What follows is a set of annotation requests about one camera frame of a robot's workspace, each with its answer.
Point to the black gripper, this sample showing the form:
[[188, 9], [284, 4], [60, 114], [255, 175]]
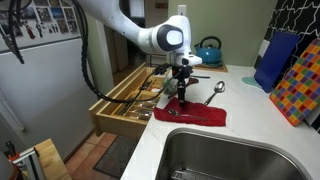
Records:
[[181, 73]]

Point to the silver tea spoon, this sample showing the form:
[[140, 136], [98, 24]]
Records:
[[176, 113]]

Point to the red towel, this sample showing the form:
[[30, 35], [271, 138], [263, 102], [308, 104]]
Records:
[[215, 116]]

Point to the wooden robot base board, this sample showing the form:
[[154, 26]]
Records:
[[51, 162]]

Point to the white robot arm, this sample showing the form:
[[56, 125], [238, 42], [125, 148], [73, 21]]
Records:
[[170, 36]]

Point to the large silver spoon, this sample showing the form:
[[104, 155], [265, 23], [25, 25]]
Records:
[[219, 88]]

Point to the open wooden drawer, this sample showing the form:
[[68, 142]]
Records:
[[128, 119]]

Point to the bamboo cutlery organizer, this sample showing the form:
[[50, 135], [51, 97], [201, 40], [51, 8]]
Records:
[[144, 97]]

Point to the wooden trivet board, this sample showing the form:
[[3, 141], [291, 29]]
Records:
[[211, 68]]

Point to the teal kettle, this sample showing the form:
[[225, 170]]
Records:
[[209, 54]]

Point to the stainless steel sink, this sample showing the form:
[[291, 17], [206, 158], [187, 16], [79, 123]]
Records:
[[191, 154]]

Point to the dark floor mat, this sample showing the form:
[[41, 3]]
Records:
[[114, 161]]

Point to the blue cutting board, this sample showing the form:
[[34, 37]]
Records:
[[276, 55]]

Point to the colorful checkered trivet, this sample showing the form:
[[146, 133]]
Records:
[[298, 93]]

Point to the white refrigerator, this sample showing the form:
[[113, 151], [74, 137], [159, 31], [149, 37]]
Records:
[[43, 92]]

